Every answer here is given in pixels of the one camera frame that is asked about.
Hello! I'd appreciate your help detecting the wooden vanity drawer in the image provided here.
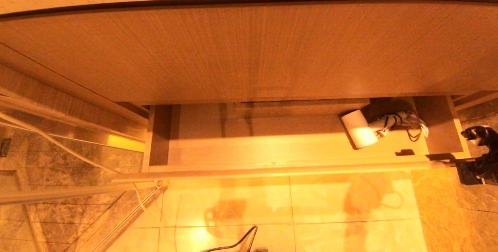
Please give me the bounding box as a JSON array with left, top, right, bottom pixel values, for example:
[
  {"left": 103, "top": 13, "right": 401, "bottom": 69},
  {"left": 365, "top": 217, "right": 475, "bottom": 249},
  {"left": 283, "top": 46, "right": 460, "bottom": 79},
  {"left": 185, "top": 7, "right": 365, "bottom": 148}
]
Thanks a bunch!
[{"left": 111, "top": 96, "right": 473, "bottom": 184}]

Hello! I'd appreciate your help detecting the thin white cable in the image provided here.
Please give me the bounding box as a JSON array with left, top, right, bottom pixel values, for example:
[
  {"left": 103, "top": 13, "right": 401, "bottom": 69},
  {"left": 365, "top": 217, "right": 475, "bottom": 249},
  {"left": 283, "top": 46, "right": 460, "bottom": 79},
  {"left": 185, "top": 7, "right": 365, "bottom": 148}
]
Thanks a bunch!
[{"left": 0, "top": 110, "right": 160, "bottom": 218}]

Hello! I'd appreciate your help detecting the thin black looped cable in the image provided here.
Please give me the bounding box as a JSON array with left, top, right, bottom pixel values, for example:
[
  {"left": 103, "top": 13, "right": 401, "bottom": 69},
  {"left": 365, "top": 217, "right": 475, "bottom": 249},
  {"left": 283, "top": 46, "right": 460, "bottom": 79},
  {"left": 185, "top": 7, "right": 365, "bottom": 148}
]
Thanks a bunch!
[{"left": 200, "top": 226, "right": 258, "bottom": 252}]

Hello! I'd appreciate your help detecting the white hair dryer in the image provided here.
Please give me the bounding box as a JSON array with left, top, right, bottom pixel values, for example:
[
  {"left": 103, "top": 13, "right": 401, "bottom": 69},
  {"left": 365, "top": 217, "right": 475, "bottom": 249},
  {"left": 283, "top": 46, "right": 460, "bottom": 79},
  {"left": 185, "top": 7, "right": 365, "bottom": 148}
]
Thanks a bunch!
[{"left": 340, "top": 109, "right": 407, "bottom": 150}]

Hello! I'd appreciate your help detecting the black cable tie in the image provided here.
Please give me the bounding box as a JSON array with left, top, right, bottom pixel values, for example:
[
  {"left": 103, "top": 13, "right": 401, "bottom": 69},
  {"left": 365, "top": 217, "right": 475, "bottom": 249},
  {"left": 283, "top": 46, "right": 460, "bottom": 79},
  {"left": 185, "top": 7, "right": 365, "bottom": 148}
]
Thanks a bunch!
[
  {"left": 404, "top": 122, "right": 423, "bottom": 143},
  {"left": 382, "top": 114, "right": 402, "bottom": 133}
]

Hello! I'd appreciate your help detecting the wooden upper vanity front panel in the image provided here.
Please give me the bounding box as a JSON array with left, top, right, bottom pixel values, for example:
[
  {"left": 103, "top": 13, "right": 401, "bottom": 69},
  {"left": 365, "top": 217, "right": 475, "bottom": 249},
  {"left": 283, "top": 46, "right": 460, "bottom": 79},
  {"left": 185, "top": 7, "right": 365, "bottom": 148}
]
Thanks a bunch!
[{"left": 0, "top": 1, "right": 498, "bottom": 107}]

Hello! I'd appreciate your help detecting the glass shower screen pale frame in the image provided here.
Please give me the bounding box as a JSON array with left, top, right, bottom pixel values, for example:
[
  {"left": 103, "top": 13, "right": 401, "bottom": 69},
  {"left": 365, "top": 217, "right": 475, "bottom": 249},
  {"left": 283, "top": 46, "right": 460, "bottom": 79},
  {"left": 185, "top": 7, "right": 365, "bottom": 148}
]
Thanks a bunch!
[{"left": 0, "top": 94, "right": 170, "bottom": 252}]

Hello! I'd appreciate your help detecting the wooden vanity side panel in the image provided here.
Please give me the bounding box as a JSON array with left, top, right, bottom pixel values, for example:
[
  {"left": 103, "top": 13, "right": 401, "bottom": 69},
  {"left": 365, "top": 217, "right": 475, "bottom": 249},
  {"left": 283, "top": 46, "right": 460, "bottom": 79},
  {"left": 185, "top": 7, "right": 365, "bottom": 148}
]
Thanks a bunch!
[{"left": 0, "top": 43, "right": 150, "bottom": 142}]

